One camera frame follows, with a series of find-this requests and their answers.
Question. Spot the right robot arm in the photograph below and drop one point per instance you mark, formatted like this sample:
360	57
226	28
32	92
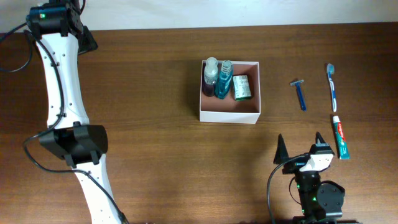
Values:
321	201

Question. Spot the blue white toothbrush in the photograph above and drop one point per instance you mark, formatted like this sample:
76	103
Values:
330	69

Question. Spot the green white soap box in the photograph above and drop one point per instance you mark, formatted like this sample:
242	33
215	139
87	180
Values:
241	87

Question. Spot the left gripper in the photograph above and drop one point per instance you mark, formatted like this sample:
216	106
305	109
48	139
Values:
88	43

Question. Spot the green red toothpaste tube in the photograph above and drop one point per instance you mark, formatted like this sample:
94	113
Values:
340	139

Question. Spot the blue disposable razor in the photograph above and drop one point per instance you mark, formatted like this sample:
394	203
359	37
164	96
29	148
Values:
299	93

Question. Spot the clear bottle purple liquid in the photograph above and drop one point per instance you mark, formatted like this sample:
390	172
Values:
210	76

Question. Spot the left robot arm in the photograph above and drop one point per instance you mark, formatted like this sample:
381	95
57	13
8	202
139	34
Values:
61	38

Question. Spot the blue mouthwash bottle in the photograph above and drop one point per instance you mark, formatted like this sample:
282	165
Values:
224	79

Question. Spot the white open cardboard box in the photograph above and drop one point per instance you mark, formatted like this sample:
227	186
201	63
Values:
229	110

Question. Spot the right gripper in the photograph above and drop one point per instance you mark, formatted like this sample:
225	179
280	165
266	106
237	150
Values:
281	154

